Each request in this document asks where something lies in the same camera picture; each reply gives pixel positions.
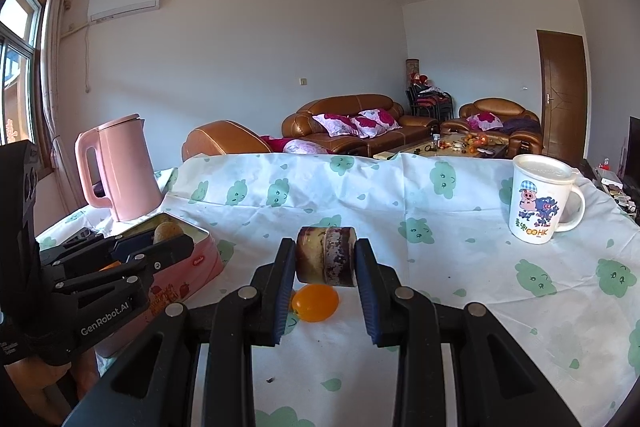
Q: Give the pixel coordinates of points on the pink floral pillow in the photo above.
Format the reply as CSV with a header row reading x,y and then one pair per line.
x,y
334,124
484,121
375,122

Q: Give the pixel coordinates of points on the brown wooden door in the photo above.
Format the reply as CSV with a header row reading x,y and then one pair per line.
x,y
562,97

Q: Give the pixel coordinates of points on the beige curtain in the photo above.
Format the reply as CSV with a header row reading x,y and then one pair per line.
x,y
55,57

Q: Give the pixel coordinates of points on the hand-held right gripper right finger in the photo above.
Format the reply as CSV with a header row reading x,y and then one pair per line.
x,y
367,292

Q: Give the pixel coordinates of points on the purple blanket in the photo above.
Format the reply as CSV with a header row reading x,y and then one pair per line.
x,y
522,126

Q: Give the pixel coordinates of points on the black television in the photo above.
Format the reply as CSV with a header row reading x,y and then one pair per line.
x,y
635,147

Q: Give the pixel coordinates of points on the brown leather loveseat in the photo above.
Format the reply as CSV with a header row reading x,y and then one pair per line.
x,y
495,106

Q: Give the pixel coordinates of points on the cluttered coffee table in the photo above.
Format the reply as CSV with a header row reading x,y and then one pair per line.
x,y
450,146

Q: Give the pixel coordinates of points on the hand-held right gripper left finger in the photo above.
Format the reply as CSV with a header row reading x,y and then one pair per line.
x,y
285,287

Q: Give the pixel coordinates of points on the white air conditioner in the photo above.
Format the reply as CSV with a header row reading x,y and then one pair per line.
x,y
125,2

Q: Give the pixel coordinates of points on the brown leather armchair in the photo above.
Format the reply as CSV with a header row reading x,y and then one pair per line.
x,y
220,137

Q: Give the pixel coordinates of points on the pink electric kettle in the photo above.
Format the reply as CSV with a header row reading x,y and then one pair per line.
x,y
130,172

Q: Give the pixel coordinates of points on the window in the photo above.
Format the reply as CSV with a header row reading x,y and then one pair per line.
x,y
20,67

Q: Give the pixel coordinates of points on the tall floor vase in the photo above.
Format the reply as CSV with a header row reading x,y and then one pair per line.
x,y
411,69

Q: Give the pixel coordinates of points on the white cartoon mug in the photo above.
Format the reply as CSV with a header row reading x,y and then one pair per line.
x,y
537,202

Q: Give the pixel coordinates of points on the pink tin box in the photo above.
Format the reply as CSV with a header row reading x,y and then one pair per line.
x,y
200,272

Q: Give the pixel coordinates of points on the brown leather sofa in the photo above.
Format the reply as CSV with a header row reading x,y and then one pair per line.
x,y
350,104

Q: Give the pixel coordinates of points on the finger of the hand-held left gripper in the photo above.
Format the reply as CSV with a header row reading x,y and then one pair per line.
x,y
155,257
132,241

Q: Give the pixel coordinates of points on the large orange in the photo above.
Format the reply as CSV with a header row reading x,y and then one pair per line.
x,y
316,303

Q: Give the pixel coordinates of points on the white green patterned tablecloth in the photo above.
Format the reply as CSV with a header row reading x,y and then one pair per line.
x,y
425,217

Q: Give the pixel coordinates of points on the stacked dark chairs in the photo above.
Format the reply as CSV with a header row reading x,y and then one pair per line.
x,y
430,102

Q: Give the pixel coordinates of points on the brown round fruit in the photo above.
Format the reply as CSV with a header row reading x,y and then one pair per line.
x,y
167,232

